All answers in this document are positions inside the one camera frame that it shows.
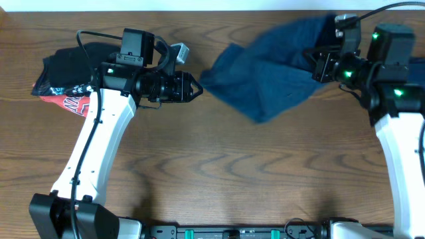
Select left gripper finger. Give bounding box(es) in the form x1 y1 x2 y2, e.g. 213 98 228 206
189 87 203 102
189 73 203 90

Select dark blue shorts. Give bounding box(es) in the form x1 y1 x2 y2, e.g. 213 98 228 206
199 13 338 123

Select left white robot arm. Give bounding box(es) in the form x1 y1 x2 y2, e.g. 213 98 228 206
29 62 203 238

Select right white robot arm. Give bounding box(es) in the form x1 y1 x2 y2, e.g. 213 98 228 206
304 19 424 238

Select red printed shirt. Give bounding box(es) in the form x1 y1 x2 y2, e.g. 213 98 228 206
31 84 90 117

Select folded navy garment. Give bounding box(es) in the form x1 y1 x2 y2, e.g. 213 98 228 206
408 57 425 86

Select folded black garment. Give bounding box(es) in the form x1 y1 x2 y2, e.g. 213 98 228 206
31 42 120 96

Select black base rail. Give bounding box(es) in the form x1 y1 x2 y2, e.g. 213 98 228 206
149 224 332 239

